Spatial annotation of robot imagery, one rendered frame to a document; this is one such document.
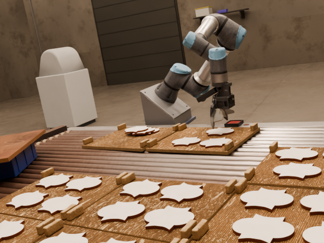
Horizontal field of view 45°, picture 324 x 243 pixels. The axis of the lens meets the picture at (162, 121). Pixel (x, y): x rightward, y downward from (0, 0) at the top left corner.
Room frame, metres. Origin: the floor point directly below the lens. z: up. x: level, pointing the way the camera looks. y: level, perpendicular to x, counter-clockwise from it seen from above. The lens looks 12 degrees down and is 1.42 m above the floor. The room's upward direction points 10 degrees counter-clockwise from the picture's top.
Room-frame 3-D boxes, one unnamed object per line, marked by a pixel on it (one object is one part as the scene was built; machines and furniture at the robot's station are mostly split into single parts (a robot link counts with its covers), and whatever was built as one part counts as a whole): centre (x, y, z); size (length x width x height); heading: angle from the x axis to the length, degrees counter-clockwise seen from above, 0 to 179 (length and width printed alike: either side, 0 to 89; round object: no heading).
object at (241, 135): (1.74, -0.18, 0.93); 0.41 x 0.35 x 0.02; 53
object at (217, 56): (1.76, -0.29, 1.27); 0.09 x 0.08 x 0.11; 168
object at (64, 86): (7.52, 1.72, 0.76); 0.77 x 0.72 x 1.51; 62
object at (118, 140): (1.99, 0.16, 0.93); 0.41 x 0.35 x 0.02; 52
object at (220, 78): (1.76, -0.29, 1.19); 0.08 x 0.08 x 0.05
